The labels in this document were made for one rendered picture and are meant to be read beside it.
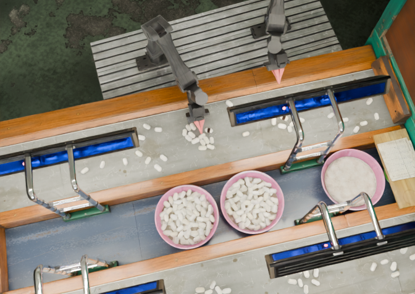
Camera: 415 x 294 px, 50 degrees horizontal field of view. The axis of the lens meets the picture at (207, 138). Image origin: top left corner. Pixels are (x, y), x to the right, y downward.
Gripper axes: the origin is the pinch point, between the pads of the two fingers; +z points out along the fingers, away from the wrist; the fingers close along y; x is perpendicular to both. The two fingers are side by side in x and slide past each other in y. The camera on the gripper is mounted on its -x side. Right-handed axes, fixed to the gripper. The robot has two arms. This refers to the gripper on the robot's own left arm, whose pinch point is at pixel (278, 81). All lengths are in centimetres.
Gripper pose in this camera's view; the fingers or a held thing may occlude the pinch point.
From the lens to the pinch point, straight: 198.0
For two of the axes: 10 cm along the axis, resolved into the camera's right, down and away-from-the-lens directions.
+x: -1.2, -3.4, 9.3
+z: 1.8, 9.2, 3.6
